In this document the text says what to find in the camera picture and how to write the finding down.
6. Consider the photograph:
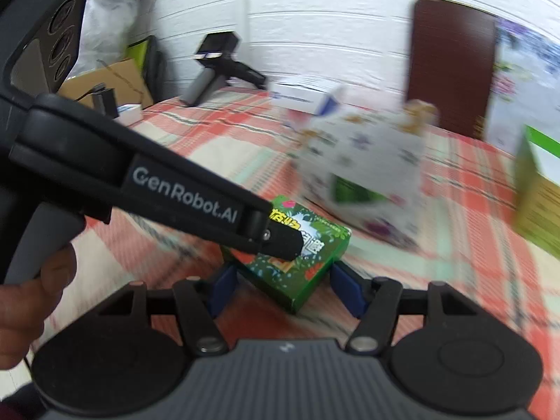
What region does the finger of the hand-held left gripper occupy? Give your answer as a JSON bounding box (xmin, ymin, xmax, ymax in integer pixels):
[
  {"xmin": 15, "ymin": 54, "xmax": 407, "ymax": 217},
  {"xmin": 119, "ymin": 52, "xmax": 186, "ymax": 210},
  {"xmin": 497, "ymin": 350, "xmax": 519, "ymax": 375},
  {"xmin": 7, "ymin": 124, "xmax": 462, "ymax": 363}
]
[{"xmin": 240, "ymin": 209, "xmax": 306, "ymax": 262}]

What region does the spare black hand-held gripper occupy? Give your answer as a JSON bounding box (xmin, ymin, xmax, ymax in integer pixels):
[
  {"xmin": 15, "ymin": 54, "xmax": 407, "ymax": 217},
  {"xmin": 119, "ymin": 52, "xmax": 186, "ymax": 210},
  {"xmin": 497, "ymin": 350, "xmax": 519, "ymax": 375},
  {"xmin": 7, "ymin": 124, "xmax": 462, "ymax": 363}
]
[{"xmin": 181, "ymin": 31, "xmax": 267, "ymax": 108}]

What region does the brown cardboard box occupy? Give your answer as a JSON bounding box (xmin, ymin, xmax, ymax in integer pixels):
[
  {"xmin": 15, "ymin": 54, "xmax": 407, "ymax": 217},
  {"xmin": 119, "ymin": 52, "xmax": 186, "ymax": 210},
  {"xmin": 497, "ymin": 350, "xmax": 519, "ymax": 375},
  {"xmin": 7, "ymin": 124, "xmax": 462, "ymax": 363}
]
[{"xmin": 59, "ymin": 58, "xmax": 154, "ymax": 110}]

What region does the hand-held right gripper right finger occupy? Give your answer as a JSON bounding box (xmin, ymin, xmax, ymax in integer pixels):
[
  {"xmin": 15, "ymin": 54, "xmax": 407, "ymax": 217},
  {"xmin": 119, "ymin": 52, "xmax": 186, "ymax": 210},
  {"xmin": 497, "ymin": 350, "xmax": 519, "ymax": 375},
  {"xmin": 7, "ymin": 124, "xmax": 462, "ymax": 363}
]
[{"xmin": 330, "ymin": 261, "xmax": 480, "ymax": 356}]

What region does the small green leafy box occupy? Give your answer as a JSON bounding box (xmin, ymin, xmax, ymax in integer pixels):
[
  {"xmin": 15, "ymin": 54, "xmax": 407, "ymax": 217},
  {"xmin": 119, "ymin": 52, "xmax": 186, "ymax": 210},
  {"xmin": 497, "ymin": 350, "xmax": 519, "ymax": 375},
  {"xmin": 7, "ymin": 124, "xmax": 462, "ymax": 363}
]
[{"xmin": 221, "ymin": 197, "xmax": 352, "ymax": 314}]

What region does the person's left hand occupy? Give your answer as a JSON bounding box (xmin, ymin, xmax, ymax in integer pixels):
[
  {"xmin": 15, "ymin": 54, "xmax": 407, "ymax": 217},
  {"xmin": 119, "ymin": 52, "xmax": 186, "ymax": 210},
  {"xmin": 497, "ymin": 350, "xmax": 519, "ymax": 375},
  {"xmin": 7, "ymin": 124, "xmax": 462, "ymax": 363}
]
[{"xmin": 0, "ymin": 244, "xmax": 78, "ymax": 371}]

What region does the white floral carton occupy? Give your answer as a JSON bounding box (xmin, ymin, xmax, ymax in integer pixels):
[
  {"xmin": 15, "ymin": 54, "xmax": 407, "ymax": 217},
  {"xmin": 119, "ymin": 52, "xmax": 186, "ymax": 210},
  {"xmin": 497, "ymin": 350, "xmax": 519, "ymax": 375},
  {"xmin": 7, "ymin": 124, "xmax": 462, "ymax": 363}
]
[{"xmin": 286, "ymin": 100, "xmax": 439, "ymax": 251}]

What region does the black bag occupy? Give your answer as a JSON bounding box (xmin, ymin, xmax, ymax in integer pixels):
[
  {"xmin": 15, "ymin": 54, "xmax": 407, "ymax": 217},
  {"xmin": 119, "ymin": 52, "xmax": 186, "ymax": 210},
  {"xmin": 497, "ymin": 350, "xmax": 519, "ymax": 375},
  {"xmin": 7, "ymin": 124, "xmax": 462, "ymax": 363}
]
[{"xmin": 127, "ymin": 35, "xmax": 168, "ymax": 102}]

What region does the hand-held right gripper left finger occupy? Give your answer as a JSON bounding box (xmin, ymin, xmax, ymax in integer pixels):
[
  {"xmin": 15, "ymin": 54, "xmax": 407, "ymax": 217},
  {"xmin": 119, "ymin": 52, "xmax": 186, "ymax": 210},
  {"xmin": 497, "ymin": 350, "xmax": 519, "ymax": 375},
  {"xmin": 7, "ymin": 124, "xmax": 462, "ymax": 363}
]
[{"xmin": 94, "ymin": 262, "xmax": 240, "ymax": 357}]

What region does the brown wooden headboard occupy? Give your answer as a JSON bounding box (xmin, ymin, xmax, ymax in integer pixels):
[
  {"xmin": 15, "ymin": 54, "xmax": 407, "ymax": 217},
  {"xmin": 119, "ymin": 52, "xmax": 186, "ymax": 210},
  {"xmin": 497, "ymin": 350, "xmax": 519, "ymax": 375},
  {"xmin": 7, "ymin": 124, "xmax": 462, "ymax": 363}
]
[{"xmin": 405, "ymin": 0, "xmax": 499, "ymax": 141}]

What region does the white and blue box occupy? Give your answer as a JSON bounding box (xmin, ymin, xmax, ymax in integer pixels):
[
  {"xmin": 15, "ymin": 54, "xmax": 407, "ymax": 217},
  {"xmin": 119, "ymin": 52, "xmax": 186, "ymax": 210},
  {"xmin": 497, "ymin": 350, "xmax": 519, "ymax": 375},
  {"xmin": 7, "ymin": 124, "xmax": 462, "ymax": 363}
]
[{"xmin": 269, "ymin": 74, "xmax": 346, "ymax": 117}]

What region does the black adapter with cable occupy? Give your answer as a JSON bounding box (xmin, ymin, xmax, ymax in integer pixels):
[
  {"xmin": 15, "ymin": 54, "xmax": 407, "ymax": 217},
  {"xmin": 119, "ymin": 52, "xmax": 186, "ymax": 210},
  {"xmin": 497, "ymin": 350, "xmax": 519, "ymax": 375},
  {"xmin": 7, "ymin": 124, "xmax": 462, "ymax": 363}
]
[{"xmin": 81, "ymin": 83, "xmax": 120, "ymax": 120}]

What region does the white plastic bag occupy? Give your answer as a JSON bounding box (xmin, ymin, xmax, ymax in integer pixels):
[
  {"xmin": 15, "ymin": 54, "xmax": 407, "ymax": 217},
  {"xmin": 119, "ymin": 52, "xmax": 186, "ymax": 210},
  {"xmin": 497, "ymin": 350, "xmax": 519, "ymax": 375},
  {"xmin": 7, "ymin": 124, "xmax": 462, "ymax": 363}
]
[{"xmin": 80, "ymin": 0, "xmax": 141, "ymax": 70}]

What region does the small white box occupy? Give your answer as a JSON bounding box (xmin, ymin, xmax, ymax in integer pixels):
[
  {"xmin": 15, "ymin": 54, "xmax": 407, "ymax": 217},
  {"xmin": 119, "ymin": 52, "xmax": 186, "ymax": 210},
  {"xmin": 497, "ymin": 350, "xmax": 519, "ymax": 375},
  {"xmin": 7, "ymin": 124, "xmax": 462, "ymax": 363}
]
[{"xmin": 114, "ymin": 104, "xmax": 143, "ymax": 124}]

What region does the floral plastic bag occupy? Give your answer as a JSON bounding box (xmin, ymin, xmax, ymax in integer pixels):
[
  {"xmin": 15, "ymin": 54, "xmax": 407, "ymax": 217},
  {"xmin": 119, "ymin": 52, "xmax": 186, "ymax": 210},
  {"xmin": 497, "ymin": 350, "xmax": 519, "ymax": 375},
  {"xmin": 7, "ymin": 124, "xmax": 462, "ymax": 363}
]
[{"xmin": 483, "ymin": 17, "xmax": 560, "ymax": 159}]

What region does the plaid blanket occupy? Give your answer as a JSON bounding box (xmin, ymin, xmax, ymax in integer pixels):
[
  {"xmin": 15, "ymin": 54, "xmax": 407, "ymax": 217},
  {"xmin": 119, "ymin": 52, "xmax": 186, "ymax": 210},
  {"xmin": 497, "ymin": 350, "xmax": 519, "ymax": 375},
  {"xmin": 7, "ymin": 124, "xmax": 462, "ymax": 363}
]
[{"xmin": 0, "ymin": 87, "xmax": 560, "ymax": 403}]

